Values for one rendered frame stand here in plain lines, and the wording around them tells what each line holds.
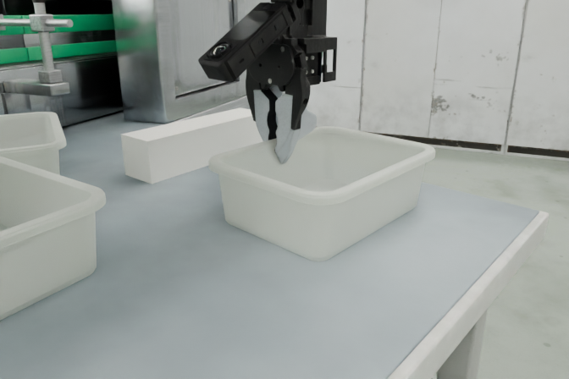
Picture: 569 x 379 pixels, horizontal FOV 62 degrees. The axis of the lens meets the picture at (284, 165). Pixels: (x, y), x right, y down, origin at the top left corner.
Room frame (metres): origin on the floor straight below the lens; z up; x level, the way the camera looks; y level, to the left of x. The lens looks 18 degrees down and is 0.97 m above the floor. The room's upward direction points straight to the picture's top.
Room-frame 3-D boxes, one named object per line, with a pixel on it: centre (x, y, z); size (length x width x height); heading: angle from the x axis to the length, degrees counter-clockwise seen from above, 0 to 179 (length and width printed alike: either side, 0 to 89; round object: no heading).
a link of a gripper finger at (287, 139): (0.56, -0.02, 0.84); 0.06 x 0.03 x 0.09; 137
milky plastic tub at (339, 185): (0.50, -0.05, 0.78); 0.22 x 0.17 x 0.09; 137
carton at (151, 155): (0.71, 0.13, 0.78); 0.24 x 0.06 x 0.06; 141
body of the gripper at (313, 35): (0.58, -0.01, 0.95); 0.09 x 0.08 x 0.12; 137
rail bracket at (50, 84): (0.80, 0.41, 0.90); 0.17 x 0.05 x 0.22; 68
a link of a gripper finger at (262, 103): (0.59, 0.01, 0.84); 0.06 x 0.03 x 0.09; 137
